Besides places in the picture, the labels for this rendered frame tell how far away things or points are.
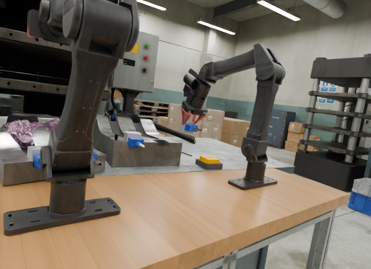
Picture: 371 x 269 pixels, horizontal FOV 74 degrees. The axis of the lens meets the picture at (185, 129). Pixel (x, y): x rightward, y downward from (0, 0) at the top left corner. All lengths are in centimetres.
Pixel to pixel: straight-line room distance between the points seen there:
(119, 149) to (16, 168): 30
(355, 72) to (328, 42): 358
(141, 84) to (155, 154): 94
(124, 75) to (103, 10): 137
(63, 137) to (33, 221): 16
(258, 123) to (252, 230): 39
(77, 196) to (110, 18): 32
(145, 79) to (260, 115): 110
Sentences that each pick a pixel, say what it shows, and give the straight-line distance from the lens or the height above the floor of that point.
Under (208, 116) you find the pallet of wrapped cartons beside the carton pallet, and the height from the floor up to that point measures 80.
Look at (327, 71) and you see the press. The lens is 474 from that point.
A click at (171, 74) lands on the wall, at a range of 857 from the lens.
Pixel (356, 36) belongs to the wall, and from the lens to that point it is 774.
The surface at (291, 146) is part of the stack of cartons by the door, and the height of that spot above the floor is 14.
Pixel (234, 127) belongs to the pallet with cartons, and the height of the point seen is 61.
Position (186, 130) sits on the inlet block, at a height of 92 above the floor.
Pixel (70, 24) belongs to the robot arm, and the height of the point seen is 113.
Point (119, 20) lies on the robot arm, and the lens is 38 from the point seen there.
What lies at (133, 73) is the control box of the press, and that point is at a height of 118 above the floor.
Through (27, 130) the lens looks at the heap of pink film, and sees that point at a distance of 88.
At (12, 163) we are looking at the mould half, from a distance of 71.
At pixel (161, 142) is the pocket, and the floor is 88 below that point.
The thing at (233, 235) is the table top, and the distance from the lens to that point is 55.
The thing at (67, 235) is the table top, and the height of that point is 80.
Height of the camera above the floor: 105
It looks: 7 degrees down
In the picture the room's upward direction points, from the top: 8 degrees clockwise
